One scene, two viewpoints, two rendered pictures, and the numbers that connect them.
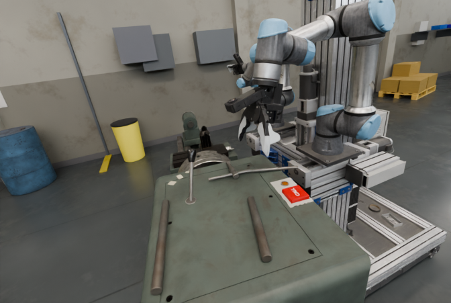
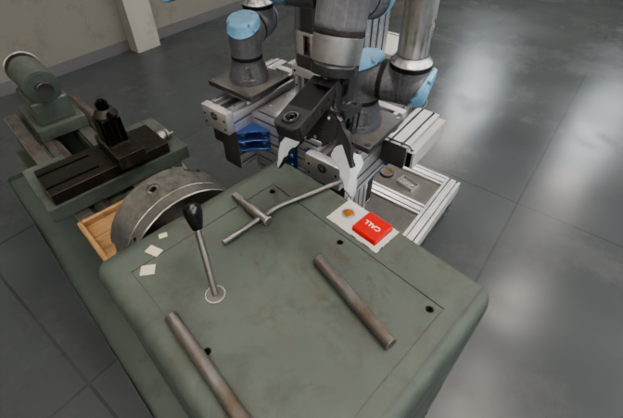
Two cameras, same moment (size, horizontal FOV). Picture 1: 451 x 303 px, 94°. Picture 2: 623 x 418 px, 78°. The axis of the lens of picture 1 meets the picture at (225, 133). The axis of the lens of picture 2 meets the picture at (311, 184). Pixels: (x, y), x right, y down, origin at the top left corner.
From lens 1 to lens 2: 0.31 m
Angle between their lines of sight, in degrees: 35
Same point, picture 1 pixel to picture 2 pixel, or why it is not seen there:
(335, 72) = not seen: outside the picture
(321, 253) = (440, 307)
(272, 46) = (359, 6)
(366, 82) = (427, 20)
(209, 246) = (301, 361)
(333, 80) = not seen: outside the picture
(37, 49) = not seen: outside the picture
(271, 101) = (343, 100)
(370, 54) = not seen: outside the picture
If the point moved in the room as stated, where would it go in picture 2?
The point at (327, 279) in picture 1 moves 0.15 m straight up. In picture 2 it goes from (459, 335) to (487, 285)
